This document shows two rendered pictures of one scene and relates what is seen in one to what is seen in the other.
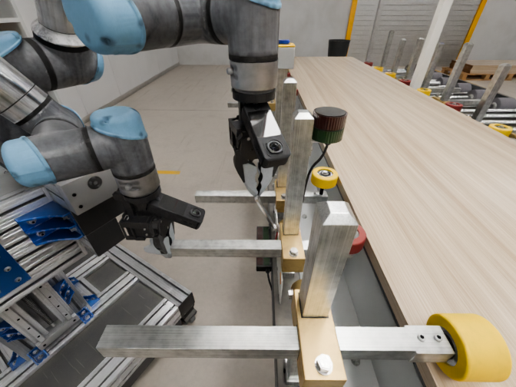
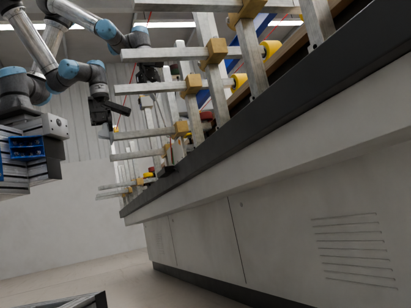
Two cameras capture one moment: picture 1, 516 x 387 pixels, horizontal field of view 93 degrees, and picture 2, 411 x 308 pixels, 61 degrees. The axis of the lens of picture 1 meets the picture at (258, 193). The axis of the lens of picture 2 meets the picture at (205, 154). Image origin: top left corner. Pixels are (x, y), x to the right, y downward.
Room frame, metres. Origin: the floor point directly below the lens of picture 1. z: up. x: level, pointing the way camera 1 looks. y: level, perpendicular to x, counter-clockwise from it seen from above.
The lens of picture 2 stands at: (-1.04, 0.39, 0.45)
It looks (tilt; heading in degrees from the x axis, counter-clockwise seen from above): 10 degrees up; 338
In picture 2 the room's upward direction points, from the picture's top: 12 degrees counter-clockwise
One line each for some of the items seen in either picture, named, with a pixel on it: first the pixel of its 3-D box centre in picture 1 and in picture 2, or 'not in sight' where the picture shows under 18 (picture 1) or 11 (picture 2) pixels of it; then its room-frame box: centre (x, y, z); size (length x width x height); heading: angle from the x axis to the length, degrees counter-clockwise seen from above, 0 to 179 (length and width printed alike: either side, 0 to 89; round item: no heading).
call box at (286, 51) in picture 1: (282, 57); (145, 102); (0.95, -0.08, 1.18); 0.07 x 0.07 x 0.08; 0
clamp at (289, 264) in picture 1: (291, 243); (179, 131); (0.41, -0.08, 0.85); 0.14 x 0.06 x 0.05; 0
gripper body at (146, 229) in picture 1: (145, 210); (100, 110); (0.40, 0.24, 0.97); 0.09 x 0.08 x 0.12; 89
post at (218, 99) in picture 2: not in sight; (211, 69); (-0.06, -0.08, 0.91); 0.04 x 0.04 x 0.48; 0
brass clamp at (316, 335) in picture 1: (312, 329); (189, 87); (0.16, -0.08, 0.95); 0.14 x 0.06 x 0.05; 0
